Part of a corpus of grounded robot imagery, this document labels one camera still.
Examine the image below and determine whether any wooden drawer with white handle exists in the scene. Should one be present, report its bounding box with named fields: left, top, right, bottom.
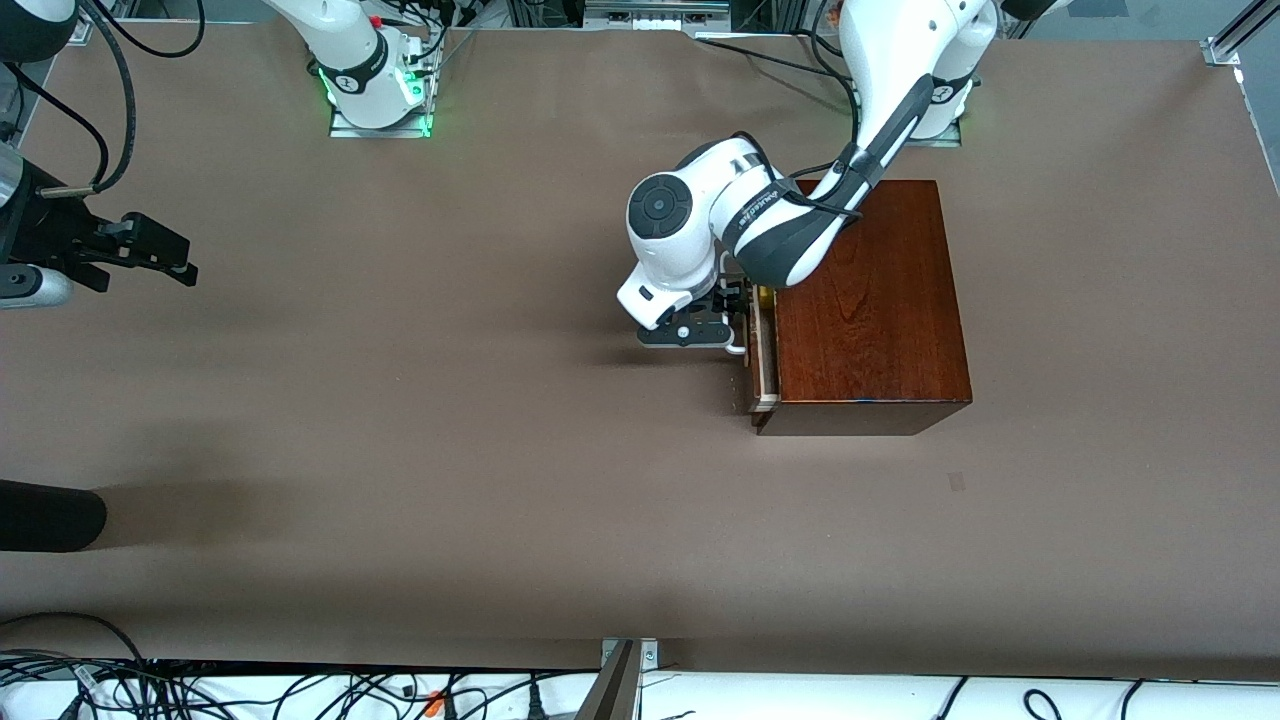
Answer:
left=725, top=283, right=782, bottom=414

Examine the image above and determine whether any dark brown wooden cabinet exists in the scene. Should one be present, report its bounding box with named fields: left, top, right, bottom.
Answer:
left=755, top=180, right=973, bottom=437

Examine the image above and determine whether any black rounded cylinder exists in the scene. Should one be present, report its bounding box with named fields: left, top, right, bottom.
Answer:
left=0, top=480, right=108, bottom=553

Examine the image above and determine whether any grey metal strip device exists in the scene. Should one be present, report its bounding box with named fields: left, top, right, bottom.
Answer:
left=583, top=0, right=733, bottom=33

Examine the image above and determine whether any dark slanted bar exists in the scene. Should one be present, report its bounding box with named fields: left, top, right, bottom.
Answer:
left=574, top=641, right=641, bottom=720

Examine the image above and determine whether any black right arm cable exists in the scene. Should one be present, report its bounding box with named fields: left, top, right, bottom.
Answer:
left=40, top=0, right=139, bottom=196

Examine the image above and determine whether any black looped cable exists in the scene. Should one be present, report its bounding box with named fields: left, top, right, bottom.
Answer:
left=90, top=0, right=207, bottom=59

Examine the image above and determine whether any black cable on table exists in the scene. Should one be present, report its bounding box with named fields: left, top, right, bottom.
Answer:
left=695, top=30, right=861, bottom=111

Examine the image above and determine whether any small metal bracket plate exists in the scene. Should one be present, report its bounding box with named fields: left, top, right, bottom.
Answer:
left=601, top=638, right=661, bottom=671

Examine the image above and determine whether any aluminium profile rail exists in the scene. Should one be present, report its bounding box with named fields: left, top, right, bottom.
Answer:
left=1203, top=0, right=1263, bottom=68

